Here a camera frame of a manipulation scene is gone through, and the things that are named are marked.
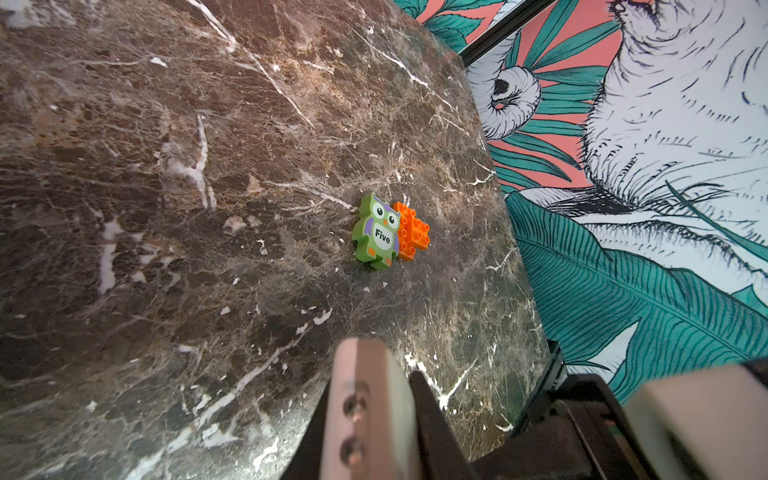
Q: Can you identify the orange toy brick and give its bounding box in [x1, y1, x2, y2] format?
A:
[393, 202, 431, 261]

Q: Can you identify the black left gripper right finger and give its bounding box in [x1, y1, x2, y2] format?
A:
[473, 374, 654, 479]

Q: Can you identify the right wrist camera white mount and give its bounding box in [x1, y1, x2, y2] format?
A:
[624, 358, 768, 479]

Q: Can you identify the black frame post right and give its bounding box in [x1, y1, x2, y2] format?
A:
[459, 0, 555, 67]

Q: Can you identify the green owl puzzle piece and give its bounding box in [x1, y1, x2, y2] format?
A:
[352, 193, 401, 270]

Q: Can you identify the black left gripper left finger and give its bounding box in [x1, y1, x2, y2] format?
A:
[408, 370, 479, 480]

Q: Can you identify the grey remote control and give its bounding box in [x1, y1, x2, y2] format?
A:
[319, 338, 423, 479]

